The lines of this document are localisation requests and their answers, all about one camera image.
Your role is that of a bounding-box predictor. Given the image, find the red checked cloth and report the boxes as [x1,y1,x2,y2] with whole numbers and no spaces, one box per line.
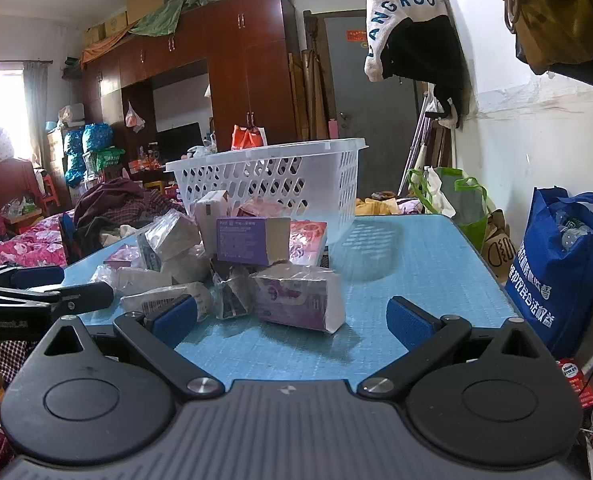
[0,340,41,387]

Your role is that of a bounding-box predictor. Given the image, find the green white tote bag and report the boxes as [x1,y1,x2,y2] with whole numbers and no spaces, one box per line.
[407,166,490,241]

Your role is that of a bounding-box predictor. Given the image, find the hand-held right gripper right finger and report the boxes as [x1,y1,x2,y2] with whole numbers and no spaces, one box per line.
[356,296,552,402]

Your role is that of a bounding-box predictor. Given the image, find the red box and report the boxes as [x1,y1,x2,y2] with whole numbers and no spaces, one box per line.
[556,357,593,412]

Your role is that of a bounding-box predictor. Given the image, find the pink floral blanket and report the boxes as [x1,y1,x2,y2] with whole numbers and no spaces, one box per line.
[0,211,71,272]

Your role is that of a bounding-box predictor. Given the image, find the pink packet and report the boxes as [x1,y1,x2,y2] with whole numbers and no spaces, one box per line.
[239,197,283,221]

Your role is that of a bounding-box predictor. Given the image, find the brown paper bag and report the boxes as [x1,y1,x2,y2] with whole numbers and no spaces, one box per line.
[480,209,521,282]

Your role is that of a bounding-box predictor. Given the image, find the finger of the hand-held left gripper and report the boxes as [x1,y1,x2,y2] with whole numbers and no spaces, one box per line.
[0,265,66,291]
[0,281,115,342]

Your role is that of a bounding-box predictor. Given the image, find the purple white box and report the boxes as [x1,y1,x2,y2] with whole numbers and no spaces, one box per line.
[253,264,347,334]

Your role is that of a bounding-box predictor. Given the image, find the small cardboard box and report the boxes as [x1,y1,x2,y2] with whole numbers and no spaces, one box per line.
[104,10,130,39]

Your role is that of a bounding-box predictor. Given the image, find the white packet with barcode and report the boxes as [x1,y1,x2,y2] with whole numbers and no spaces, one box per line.
[120,282,213,323]

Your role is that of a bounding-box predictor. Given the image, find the grey curtain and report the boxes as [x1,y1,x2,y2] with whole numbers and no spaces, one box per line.
[23,61,50,170]

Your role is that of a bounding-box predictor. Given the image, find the grey packet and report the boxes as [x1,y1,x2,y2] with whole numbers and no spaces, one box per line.
[137,209,203,263]

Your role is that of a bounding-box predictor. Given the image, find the blue patterned bags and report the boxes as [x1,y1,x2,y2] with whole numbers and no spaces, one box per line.
[63,122,114,188]

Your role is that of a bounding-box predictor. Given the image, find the dark packet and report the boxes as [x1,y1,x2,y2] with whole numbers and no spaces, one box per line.
[210,259,258,321]

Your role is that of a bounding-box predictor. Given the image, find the white black hanging jacket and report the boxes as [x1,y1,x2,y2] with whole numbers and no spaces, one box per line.
[363,0,470,131]

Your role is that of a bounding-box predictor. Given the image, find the white crumpled cloth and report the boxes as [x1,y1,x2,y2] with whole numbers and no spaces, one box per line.
[100,224,138,247]

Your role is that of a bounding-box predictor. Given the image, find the dark maroon clothes pile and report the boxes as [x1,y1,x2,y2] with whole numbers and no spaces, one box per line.
[73,177,184,261]

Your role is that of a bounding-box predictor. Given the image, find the yellow cloth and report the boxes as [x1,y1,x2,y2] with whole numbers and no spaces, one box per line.
[354,197,393,217]

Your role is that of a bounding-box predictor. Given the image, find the red plastic stool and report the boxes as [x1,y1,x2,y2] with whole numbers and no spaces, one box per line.
[40,174,61,207]

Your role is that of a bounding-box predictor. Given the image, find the brown wooden wardrobe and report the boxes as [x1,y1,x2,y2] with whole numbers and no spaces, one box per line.
[80,0,298,201]

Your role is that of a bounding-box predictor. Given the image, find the small pink box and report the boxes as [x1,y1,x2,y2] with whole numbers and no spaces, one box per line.
[103,244,143,269]

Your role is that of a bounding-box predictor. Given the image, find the white plastic basket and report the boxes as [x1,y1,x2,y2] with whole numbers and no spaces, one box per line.
[165,137,369,248]

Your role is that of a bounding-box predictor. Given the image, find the green cloth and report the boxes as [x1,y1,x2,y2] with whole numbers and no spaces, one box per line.
[128,0,237,37]

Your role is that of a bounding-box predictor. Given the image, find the orange plastic bag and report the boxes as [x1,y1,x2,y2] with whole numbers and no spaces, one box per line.
[231,124,268,152]

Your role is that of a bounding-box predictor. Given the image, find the metal poles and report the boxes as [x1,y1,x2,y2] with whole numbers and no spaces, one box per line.
[397,85,439,197]

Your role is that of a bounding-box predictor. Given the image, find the pink white hanging bag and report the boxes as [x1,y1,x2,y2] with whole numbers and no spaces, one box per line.
[124,101,147,134]

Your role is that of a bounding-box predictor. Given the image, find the pink patterned box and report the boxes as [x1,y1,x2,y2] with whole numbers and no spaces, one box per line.
[289,220,328,267]

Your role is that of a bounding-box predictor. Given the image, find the blue shopping bag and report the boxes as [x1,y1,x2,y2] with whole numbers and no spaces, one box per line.
[517,186,593,361]

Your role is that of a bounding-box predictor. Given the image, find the large cardboard box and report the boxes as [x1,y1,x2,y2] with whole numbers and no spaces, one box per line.
[125,0,173,25]

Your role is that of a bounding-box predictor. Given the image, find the wooden planks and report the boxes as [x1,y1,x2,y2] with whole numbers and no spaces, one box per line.
[288,10,330,143]

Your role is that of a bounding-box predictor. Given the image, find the black television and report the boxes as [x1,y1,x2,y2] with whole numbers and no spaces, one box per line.
[155,122,206,157]

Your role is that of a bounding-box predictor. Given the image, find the tall white box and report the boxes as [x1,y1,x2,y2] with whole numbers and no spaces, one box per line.
[195,190,230,259]

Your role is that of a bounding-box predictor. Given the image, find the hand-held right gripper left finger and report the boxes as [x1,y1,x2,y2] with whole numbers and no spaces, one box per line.
[35,294,225,402]

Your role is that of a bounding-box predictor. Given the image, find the grey door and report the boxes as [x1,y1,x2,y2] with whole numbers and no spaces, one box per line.
[323,10,423,202]

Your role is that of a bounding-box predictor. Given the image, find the olive hanging bag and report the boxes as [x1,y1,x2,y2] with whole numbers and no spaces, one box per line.
[493,0,593,75]

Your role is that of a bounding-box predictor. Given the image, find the green printed bag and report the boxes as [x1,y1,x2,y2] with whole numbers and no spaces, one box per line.
[93,147,126,175]

